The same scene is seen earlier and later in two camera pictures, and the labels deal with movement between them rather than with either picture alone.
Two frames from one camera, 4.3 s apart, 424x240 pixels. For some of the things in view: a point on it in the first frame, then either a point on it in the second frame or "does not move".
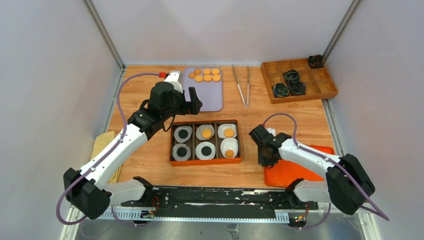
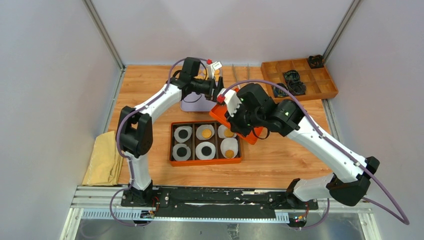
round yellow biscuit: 228,132 does not move
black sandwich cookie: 206,150 does not move
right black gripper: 264,162 to 234,124
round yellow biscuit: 206,133 does not move
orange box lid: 282,173 to 218,112
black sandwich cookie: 181,151 does not move
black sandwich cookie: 183,134 does not move
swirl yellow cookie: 229,154 does not move
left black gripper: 191,107 to 214,90
